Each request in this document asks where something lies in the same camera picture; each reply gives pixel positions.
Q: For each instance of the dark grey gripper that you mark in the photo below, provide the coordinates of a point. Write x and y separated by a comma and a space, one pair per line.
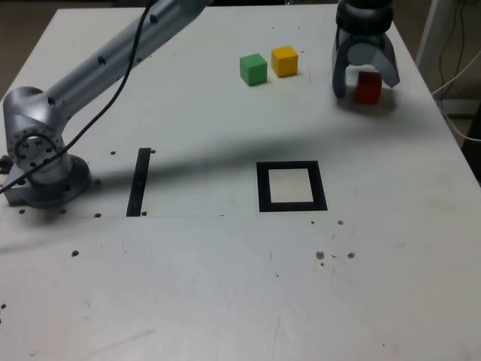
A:
366, 36

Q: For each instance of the red cube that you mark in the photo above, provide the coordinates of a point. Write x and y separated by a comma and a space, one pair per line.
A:
367, 90

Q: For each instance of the yellow cube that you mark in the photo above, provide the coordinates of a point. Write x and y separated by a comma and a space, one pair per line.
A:
285, 62

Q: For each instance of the green cube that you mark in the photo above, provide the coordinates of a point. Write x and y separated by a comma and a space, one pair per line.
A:
253, 70

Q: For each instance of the black tape square outline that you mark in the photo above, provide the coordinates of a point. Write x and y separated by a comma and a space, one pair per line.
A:
263, 188

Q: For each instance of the black tape strip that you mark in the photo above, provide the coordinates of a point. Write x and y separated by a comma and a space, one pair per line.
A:
138, 180

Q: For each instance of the white frame leg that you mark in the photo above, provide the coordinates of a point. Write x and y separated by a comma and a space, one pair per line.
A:
426, 34

